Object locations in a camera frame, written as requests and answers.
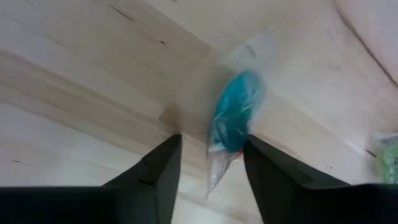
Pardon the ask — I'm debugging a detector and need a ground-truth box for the teal gummy candy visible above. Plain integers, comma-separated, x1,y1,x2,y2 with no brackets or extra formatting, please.
203,30,278,200

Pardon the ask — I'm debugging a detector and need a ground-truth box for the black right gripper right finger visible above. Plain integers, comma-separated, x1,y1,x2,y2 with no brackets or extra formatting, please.
242,134,398,224

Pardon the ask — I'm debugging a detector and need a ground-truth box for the green wrapped gummy candy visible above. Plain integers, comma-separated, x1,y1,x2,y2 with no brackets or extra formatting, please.
372,133,398,185

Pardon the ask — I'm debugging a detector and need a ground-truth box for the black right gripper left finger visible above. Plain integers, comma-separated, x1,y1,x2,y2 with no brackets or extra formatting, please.
0,134,183,224

